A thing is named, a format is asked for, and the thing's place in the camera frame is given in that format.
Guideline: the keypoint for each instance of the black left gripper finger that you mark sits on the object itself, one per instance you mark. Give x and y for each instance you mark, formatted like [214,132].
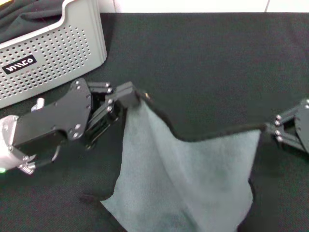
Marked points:
[124,88]

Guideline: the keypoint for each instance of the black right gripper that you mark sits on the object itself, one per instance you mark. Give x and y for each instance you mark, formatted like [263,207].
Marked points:
[304,123]

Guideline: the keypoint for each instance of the grey towel with black edge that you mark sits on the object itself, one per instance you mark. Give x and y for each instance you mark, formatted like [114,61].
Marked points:
[188,181]

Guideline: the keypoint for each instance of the grey perforated storage box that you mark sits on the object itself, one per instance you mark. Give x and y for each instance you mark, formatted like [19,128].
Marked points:
[62,48]

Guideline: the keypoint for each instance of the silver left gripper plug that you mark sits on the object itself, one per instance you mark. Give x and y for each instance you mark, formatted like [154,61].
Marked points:
[37,104]

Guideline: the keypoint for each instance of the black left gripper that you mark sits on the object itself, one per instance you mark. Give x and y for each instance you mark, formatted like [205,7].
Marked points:
[53,118]

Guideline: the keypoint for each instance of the black tablecloth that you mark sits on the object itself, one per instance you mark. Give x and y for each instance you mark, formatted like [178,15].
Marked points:
[217,72]

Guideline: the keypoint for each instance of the black cloth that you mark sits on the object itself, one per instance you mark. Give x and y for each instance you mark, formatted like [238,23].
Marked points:
[29,17]

